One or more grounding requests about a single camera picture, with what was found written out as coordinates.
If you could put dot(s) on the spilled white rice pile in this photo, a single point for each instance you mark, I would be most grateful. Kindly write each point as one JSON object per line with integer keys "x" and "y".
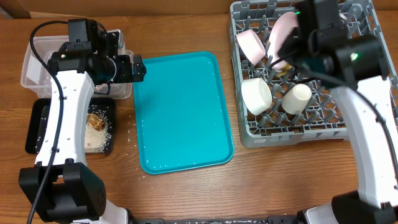
{"x": 100, "y": 141}

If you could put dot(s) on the pink bowl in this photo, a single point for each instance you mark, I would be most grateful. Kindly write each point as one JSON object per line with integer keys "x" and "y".
{"x": 251, "y": 46}

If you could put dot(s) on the clear plastic bin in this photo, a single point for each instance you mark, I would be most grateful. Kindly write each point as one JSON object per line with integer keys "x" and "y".
{"x": 35, "y": 77}

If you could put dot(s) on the teal serving tray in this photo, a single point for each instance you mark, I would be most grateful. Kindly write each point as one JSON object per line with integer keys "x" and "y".
{"x": 181, "y": 114}

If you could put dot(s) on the white bowl with food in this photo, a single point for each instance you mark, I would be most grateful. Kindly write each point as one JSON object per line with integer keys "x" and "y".
{"x": 256, "y": 95}

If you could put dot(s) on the grey dishwasher rack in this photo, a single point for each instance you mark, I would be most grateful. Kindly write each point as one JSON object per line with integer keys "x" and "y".
{"x": 321, "y": 119}

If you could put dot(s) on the yellow plastic spoon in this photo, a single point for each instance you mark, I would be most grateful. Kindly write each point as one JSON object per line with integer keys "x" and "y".
{"x": 285, "y": 70}

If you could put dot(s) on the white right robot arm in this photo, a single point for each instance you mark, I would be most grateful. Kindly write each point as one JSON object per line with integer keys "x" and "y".
{"x": 356, "y": 71}

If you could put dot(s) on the pink plate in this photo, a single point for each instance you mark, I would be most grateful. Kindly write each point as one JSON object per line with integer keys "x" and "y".
{"x": 281, "y": 29}

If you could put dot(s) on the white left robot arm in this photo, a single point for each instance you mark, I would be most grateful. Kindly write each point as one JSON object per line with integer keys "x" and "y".
{"x": 60, "y": 186}

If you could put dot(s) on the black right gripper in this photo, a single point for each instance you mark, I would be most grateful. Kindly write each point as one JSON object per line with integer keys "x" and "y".
{"x": 286, "y": 46}

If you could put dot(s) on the black waste tray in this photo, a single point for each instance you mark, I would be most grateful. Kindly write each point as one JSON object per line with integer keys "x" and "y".
{"x": 39, "y": 117}

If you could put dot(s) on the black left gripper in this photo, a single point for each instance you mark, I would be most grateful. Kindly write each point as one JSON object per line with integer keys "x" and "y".
{"x": 126, "y": 75}

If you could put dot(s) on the white cup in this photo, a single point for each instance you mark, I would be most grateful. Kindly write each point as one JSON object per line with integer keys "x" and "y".
{"x": 296, "y": 100}

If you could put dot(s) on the brown food scrap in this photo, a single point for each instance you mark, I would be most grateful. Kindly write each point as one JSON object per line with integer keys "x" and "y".
{"x": 95, "y": 122}

